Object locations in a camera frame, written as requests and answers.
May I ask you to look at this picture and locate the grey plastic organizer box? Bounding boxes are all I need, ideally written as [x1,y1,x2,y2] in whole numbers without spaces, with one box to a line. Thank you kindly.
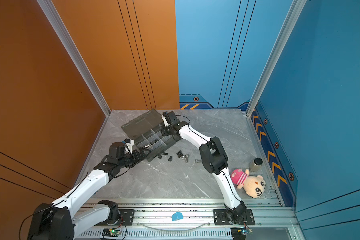
[122,110,180,162]

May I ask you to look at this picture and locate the left aluminium corner post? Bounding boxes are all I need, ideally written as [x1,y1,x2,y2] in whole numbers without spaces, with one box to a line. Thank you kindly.
[37,0,111,117]

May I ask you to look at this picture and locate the left circuit board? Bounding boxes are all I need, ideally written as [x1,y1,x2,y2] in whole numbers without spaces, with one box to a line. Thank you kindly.
[101,229,122,239]

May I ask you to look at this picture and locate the right aluminium corner post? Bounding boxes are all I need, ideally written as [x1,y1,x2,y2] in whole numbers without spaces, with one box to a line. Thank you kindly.
[246,0,307,117]

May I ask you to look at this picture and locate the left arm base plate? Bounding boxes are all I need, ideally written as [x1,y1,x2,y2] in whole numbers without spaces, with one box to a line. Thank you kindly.
[107,209,135,227]

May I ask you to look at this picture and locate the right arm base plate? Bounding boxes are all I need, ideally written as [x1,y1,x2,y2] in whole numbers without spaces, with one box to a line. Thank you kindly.
[213,209,256,226]

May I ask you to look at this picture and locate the aluminium corner post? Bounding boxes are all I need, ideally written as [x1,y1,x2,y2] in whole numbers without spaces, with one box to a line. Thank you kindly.
[37,0,111,117]
[246,0,307,117]

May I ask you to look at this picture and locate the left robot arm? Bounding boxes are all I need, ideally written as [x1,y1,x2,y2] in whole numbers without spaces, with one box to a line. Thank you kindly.
[27,139,151,240]

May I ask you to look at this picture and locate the plush doll toy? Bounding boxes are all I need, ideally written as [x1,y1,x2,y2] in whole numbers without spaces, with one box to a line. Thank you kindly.
[231,169,266,199]

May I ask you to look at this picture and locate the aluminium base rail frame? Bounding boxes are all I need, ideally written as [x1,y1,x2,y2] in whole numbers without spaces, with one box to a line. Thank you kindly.
[77,196,305,240]

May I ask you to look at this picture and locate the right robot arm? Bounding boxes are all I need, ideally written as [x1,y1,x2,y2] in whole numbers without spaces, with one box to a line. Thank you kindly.
[161,111,247,225]

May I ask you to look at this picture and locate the right circuit board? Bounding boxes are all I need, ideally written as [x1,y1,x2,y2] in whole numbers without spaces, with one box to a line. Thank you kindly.
[231,228,253,240]

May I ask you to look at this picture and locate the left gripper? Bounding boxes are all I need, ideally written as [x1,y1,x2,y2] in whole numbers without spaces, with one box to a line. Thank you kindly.
[118,147,152,170]

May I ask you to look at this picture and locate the brown jar black lid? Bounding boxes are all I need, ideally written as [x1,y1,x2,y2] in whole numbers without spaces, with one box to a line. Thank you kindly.
[249,158,263,172]

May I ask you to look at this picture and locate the blue block on rail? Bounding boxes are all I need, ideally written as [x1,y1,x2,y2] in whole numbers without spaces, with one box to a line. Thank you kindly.
[172,212,184,222]

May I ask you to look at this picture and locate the circuit board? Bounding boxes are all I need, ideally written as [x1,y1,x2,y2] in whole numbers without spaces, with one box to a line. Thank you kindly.
[231,228,253,240]
[101,229,122,239]

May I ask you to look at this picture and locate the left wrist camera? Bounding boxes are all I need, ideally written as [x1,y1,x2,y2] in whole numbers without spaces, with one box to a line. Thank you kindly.
[123,139,135,154]

